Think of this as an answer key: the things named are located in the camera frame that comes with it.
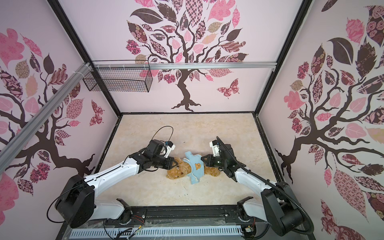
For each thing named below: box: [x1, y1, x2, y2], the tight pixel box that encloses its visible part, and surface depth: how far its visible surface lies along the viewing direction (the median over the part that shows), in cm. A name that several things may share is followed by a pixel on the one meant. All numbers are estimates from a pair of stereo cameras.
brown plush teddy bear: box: [166, 157, 221, 180], surface depth 81 cm
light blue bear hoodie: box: [183, 151, 205, 185], surface depth 85 cm
